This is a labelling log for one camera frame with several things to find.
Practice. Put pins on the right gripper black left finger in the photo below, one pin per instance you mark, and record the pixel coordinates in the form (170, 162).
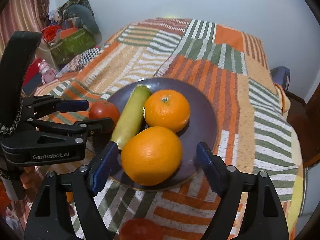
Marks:
(49, 217)

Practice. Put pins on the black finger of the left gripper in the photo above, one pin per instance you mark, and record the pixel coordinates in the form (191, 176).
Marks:
(84, 127)
(50, 104)

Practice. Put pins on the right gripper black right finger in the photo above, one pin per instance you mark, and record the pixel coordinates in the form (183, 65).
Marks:
(264, 216)

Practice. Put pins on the red tomato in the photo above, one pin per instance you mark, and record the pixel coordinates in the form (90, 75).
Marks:
(104, 109)

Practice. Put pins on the large orange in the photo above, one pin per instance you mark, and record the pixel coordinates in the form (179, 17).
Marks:
(152, 156)

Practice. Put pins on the small mandarin orange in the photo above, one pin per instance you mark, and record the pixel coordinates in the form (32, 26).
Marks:
(167, 108)

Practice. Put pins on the pink toy figure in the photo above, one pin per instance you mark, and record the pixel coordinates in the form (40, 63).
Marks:
(48, 74)

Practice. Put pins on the checkered black white cloth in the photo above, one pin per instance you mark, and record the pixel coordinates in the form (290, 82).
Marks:
(87, 56)

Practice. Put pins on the striped patchwork bedspread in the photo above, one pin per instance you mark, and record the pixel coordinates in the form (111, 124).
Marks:
(240, 112)

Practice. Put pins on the striped pink curtain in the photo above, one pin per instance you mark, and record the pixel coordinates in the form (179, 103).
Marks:
(24, 15)

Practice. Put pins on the brown wooden door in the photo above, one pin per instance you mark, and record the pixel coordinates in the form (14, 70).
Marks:
(304, 117)

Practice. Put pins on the blue bag behind bed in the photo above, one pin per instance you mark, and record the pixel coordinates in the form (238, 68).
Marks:
(281, 76)

